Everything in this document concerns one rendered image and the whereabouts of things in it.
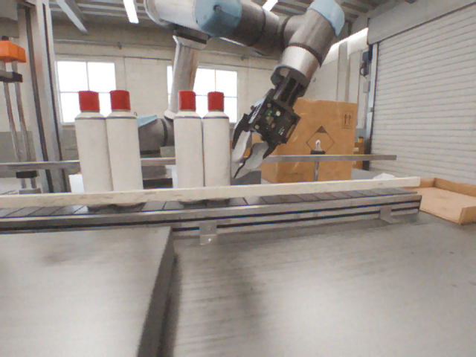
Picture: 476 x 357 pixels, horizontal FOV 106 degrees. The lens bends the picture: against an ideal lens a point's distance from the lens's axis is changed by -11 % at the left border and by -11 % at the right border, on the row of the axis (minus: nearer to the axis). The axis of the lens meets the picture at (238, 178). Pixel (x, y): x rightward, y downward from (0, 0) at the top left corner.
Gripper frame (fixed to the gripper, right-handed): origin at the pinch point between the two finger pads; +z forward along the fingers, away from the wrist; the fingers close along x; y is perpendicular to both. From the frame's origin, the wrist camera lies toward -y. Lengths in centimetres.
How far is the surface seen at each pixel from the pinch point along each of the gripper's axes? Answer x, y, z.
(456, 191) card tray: 70, -5, -29
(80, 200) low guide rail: -22.2, 4.7, 16.3
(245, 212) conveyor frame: 3.8, 6.0, 5.3
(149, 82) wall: -184, -535, -58
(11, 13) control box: -59, -14, -6
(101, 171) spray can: -21.7, 2.5, 11.0
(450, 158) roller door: 334, -184, -166
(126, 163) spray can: -18.4, 3.0, 7.7
